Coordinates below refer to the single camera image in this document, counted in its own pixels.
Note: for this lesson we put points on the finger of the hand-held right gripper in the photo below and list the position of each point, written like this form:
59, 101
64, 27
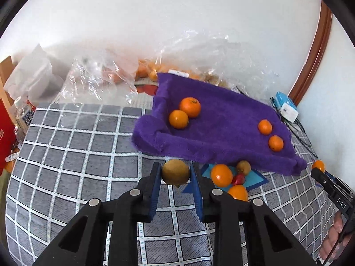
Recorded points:
321, 178
334, 178

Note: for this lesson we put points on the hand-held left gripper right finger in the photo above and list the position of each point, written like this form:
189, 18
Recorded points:
197, 196

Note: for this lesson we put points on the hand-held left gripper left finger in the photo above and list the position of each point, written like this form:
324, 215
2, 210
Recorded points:
154, 194

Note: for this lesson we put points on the small mandarin orange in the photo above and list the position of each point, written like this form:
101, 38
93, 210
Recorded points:
318, 165
221, 175
238, 192
276, 143
265, 127

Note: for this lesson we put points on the greenish brown round fruit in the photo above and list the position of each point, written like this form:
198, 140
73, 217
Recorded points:
243, 167
175, 172

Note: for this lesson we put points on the large mandarin orange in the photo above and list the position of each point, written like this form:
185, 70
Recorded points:
190, 107
178, 119

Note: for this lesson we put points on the purple towel-covered tray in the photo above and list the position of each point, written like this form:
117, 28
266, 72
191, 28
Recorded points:
227, 116

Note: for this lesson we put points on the person's right hand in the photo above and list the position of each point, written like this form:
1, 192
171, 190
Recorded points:
331, 241

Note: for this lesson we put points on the small red fruit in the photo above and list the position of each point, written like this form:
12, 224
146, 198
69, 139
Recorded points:
239, 179

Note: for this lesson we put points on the blue and white box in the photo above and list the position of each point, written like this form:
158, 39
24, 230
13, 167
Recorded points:
287, 106

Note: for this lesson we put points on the grey checked blanket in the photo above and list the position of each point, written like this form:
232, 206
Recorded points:
83, 158

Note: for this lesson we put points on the pile of bagged oranges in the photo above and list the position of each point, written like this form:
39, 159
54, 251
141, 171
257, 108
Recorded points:
147, 70

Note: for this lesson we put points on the small clear plastic bag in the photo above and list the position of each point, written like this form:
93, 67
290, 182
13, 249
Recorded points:
97, 74

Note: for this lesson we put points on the large clear plastic bag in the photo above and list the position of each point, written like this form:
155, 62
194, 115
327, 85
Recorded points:
210, 55

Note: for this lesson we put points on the wooden nightstand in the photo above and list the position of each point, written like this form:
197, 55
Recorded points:
9, 166

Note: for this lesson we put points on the clear water bottle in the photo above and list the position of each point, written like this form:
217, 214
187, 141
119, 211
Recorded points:
24, 115

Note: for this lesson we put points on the red paper bag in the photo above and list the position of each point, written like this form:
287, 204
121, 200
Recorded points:
5, 135

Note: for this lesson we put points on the white plastic bag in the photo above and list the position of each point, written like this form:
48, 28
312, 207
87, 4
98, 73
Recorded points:
30, 74

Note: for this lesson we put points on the brown wooden door frame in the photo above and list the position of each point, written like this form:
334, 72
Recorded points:
314, 52

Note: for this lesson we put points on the wooden chair frame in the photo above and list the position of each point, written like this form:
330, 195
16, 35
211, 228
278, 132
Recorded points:
5, 69

